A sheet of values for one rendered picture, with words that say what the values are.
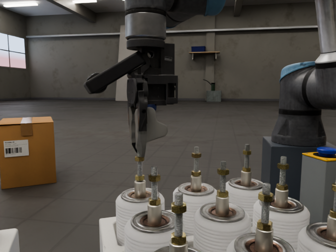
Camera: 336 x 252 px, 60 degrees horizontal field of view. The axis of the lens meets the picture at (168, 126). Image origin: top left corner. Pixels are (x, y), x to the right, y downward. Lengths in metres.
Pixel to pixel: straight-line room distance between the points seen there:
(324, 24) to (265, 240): 0.55
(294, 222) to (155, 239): 0.24
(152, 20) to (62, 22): 12.28
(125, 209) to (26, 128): 1.00
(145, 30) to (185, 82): 10.44
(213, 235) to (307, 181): 0.31
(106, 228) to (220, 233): 0.25
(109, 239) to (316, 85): 0.61
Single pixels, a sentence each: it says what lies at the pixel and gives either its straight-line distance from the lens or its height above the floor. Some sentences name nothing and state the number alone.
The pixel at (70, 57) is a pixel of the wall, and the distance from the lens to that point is 12.46.
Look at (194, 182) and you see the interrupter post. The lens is 0.61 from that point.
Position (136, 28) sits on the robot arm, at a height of 0.56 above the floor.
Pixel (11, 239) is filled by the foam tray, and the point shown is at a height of 0.18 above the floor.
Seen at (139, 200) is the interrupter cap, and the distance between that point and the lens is 0.56.
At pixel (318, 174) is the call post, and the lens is 0.70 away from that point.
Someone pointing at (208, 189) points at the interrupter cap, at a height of 0.25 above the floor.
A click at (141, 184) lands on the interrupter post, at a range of 0.57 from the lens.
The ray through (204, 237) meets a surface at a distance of 0.50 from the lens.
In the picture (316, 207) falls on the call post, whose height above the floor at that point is 0.21.
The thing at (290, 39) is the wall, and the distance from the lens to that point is 11.22.
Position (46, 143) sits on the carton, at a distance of 1.51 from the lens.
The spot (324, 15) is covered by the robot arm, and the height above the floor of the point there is 0.63.
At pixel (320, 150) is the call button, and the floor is 0.33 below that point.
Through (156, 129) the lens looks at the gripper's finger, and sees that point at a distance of 0.54.
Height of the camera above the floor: 0.46
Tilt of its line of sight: 7 degrees down
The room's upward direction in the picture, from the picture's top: straight up
